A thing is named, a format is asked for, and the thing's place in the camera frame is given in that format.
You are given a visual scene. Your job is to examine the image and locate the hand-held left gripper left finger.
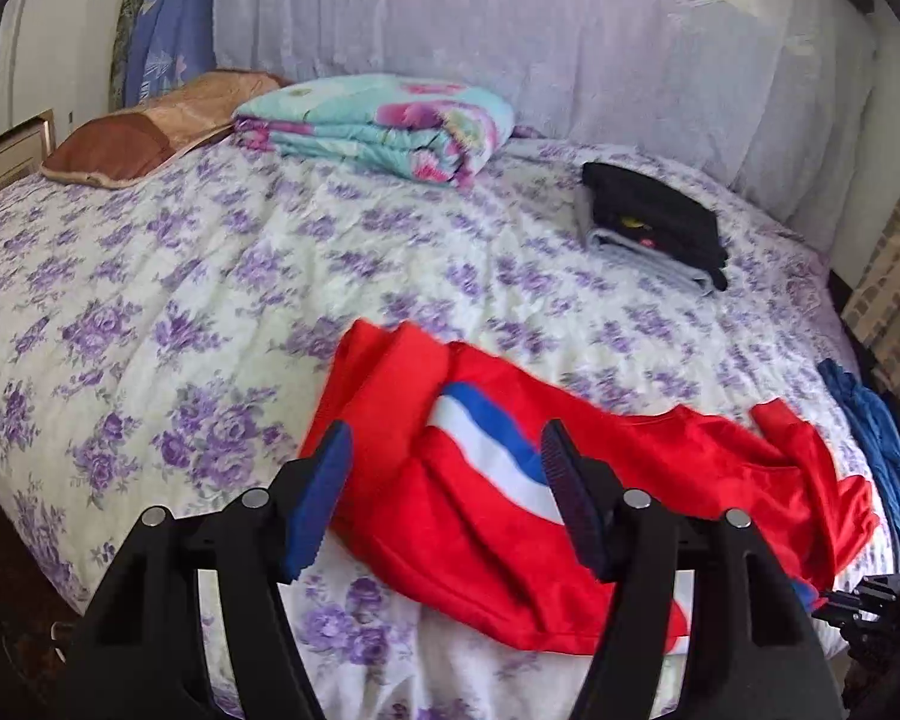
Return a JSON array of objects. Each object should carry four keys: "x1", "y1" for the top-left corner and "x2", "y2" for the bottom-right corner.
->
[{"x1": 54, "y1": 419, "x2": 354, "y2": 720}]

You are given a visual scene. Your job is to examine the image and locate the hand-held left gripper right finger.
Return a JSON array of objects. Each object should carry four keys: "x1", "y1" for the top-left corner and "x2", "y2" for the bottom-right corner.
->
[{"x1": 541, "y1": 419, "x2": 847, "y2": 720}]

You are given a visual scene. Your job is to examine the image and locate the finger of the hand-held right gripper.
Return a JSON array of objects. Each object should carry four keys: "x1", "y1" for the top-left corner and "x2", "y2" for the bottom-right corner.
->
[{"x1": 811, "y1": 574, "x2": 900, "y2": 642}]

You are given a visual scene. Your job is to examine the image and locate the red shirt blue white stripes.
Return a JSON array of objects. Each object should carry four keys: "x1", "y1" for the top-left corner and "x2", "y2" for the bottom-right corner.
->
[{"x1": 297, "y1": 319, "x2": 881, "y2": 655}]

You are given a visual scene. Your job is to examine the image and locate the blue garment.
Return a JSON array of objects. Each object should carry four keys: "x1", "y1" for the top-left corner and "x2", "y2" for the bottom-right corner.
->
[{"x1": 817, "y1": 358, "x2": 900, "y2": 563}]

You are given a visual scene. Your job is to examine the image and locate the purple floral bed sheet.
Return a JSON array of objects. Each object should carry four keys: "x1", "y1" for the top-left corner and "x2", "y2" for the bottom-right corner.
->
[{"x1": 0, "y1": 136, "x2": 900, "y2": 720}]

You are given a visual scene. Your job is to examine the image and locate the stack of folded dark clothes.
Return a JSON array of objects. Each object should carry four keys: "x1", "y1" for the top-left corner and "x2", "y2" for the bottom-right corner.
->
[{"x1": 577, "y1": 161, "x2": 730, "y2": 297}]

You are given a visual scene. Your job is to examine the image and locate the folded teal floral blanket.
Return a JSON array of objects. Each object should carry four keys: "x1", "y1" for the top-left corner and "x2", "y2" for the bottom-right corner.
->
[{"x1": 232, "y1": 74, "x2": 516, "y2": 188}]

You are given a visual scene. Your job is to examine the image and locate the brown satin pillow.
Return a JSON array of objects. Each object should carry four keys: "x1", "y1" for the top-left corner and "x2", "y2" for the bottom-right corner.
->
[{"x1": 41, "y1": 70, "x2": 292, "y2": 189}]

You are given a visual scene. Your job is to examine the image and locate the blue floral cloth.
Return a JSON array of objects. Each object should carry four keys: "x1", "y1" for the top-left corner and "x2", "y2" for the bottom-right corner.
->
[{"x1": 124, "y1": 0, "x2": 230, "y2": 107}]

